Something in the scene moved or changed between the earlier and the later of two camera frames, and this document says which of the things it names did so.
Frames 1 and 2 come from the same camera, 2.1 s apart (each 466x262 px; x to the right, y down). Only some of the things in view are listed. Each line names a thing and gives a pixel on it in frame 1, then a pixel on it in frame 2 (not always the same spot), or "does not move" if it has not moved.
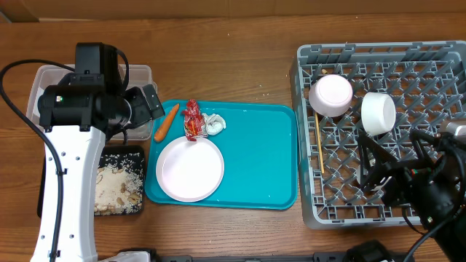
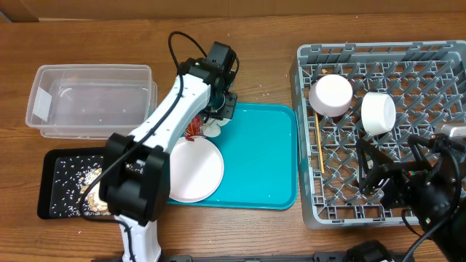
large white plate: (190, 171) does not move
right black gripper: (413, 178) does not move
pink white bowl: (330, 95) does not move
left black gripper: (143, 113) -> (228, 110)
